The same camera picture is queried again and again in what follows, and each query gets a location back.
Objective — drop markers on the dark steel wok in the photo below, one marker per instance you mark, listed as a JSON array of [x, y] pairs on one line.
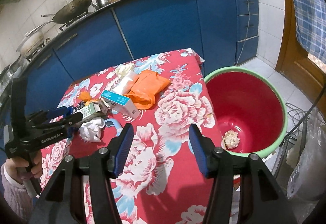
[[72, 8]]

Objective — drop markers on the blue plaid cloth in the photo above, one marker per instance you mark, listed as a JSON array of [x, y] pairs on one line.
[[308, 5]]

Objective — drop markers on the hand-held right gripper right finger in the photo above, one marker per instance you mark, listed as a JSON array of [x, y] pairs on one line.
[[197, 148]]

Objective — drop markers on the clear plastic bags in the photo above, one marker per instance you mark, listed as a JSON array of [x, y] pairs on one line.
[[310, 157]]

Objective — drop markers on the crumpled cream tissue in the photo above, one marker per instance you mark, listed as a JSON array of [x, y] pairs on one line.
[[123, 69]]

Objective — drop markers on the gas stove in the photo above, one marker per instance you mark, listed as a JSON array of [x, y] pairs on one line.
[[68, 21]]

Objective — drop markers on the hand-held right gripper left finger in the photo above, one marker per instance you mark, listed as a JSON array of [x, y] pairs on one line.
[[124, 148]]

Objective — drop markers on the red bucket with green rim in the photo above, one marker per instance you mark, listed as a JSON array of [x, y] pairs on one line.
[[242, 101]]

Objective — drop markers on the red floral tablecloth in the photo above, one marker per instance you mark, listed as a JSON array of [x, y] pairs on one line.
[[175, 134]]

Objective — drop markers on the translucent white plastic wrapper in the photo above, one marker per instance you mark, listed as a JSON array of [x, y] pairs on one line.
[[124, 83]]

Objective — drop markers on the green striped carton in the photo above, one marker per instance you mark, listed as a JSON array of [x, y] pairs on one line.
[[90, 110]]

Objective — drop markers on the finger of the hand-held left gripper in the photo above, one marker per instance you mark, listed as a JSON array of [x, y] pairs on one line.
[[58, 112], [75, 118]]

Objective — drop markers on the large orange plastic bag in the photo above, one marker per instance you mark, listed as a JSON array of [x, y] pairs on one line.
[[150, 83]]

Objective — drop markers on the blue kitchen cabinets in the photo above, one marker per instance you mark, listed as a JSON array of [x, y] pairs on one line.
[[158, 20]]

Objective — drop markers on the person's left hand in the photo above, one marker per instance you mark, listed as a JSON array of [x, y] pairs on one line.
[[34, 164]]

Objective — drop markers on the wooden door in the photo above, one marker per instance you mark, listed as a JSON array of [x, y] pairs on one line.
[[293, 61]]

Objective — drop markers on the beige paper ball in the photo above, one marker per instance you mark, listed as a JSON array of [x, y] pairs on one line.
[[231, 139]]

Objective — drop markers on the white tissue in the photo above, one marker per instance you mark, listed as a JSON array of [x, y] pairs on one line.
[[89, 131]]

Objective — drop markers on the person's left forearm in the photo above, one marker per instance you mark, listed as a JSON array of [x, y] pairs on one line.
[[12, 196]]

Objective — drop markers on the light blue white wrapper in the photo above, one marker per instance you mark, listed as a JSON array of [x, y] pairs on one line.
[[112, 122]]

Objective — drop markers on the white box with teal print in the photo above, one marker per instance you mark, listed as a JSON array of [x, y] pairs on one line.
[[122, 103]]

